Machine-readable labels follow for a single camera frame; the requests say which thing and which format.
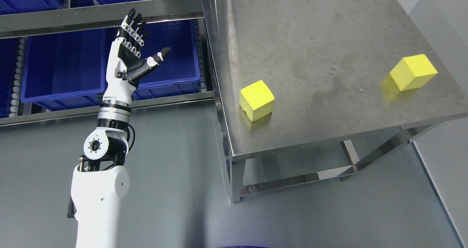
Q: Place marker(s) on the yellow foam block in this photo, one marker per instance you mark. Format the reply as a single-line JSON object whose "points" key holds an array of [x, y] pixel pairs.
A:
{"points": [[256, 100], [413, 72]]}

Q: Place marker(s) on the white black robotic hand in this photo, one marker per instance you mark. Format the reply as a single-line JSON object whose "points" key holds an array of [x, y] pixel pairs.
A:
{"points": [[125, 65]]}

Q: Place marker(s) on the metal shelf rack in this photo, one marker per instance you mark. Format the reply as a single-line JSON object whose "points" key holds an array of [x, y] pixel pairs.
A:
{"points": [[98, 17]]}

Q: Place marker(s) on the blue plastic bin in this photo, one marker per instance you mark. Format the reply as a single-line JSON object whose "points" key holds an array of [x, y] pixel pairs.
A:
{"points": [[67, 70]]}

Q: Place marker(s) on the stainless steel table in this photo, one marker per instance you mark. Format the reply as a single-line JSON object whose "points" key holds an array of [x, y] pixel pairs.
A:
{"points": [[327, 62]]}

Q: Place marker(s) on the blue bin far left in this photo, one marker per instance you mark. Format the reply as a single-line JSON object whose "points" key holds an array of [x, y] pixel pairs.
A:
{"points": [[8, 49]]}

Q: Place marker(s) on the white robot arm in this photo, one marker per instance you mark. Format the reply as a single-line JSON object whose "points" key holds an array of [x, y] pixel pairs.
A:
{"points": [[101, 181]]}

